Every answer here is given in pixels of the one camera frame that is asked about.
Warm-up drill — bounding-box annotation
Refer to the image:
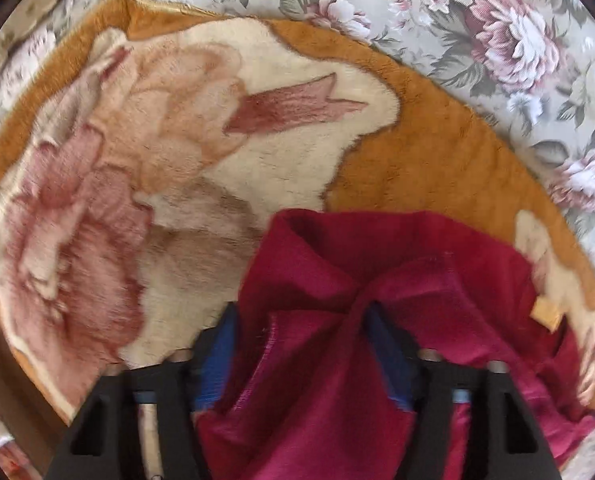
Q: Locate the orange floral plush blanket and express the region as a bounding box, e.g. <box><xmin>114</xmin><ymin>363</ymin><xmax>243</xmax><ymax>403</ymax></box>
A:
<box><xmin>0</xmin><ymin>0</ymin><xmax>595</xmax><ymax>426</ymax></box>

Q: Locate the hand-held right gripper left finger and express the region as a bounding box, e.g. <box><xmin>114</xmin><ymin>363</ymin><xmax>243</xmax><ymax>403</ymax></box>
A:
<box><xmin>45</xmin><ymin>305</ymin><xmax>239</xmax><ymax>480</ymax></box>

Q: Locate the dark red shirt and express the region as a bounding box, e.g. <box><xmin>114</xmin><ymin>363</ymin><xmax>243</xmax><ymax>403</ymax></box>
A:
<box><xmin>195</xmin><ymin>207</ymin><xmax>595</xmax><ymax>480</ymax></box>

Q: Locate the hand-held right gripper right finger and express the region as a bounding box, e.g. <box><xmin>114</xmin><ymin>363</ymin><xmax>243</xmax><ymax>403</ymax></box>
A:
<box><xmin>365</xmin><ymin>306</ymin><xmax>561</xmax><ymax>480</ymax></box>

